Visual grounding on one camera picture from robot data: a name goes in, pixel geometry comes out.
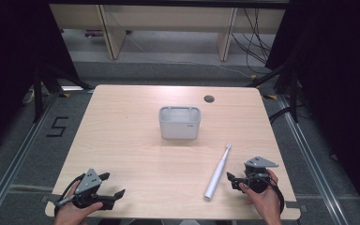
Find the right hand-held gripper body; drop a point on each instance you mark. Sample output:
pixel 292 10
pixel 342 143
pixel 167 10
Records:
pixel 258 178

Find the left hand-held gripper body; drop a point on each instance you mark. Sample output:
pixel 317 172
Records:
pixel 88 182

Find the white electric toothbrush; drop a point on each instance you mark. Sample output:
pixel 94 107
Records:
pixel 217 175

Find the grey plastic container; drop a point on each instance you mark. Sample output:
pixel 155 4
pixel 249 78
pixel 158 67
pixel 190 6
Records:
pixel 179 123

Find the person's right hand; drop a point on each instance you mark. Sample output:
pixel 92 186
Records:
pixel 264 201

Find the person's left hand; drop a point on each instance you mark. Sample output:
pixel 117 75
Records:
pixel 72 214

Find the yellow floor tape piece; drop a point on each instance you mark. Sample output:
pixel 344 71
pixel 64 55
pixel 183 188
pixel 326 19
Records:
pixel 270 96

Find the black metal stand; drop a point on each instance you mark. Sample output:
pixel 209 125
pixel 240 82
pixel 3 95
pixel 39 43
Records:
pixel 293 93
pixel 38 97

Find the black curtain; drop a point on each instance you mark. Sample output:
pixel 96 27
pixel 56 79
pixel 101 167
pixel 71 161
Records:
pixel 15 62
pixel 340 78

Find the aluminium floor rail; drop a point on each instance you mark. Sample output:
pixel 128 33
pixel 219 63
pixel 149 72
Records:
pixel 309 159
pixel 15 159

